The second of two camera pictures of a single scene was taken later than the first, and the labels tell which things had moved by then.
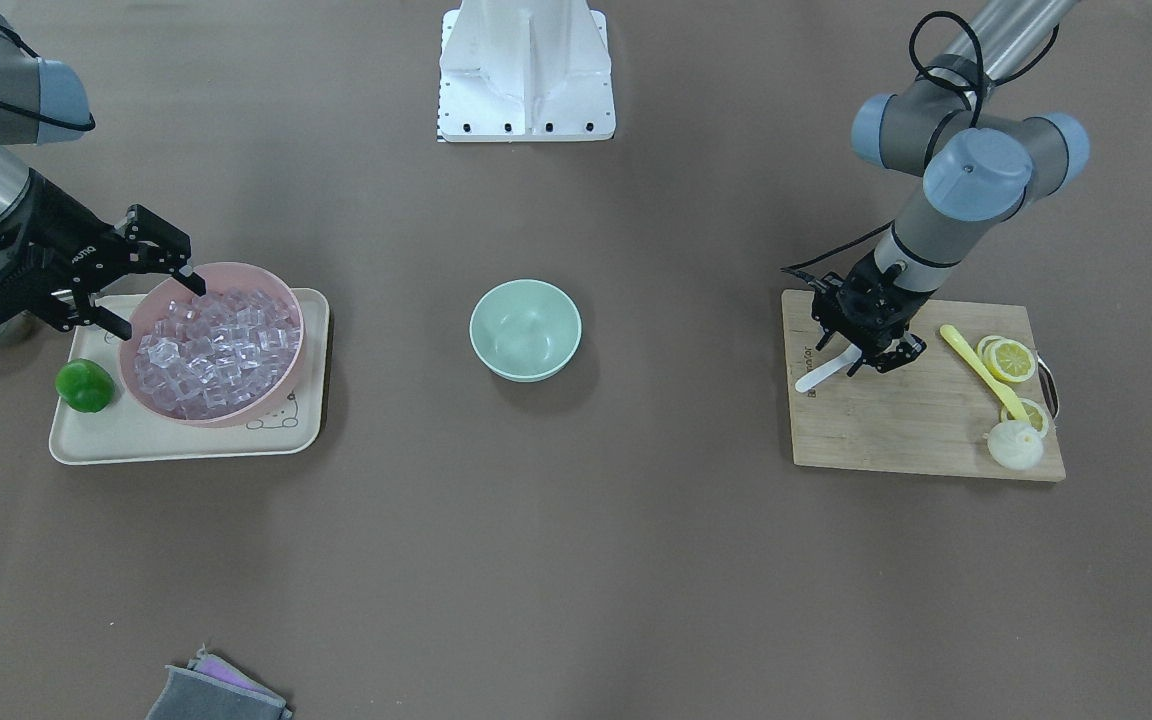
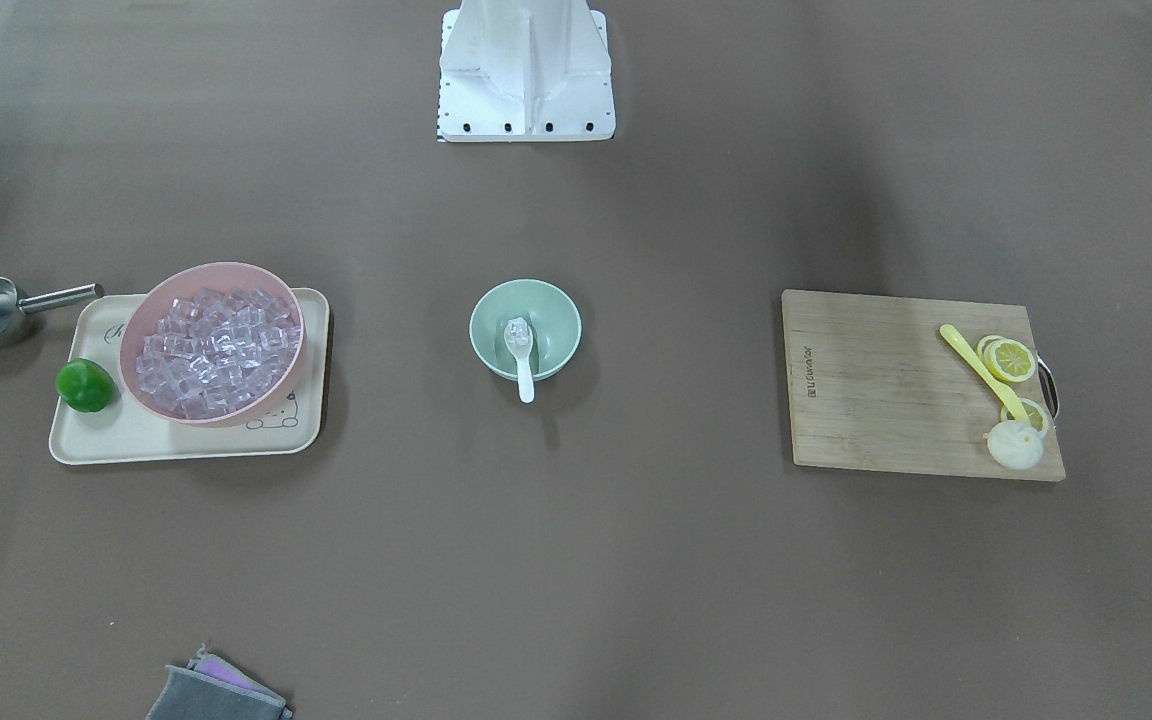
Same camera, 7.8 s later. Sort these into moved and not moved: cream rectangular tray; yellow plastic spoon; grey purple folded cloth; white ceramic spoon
Moved: white ceramic spoon
Not moved: cream rectangular tray; yellow plastic spoon; grey purple folded cloth
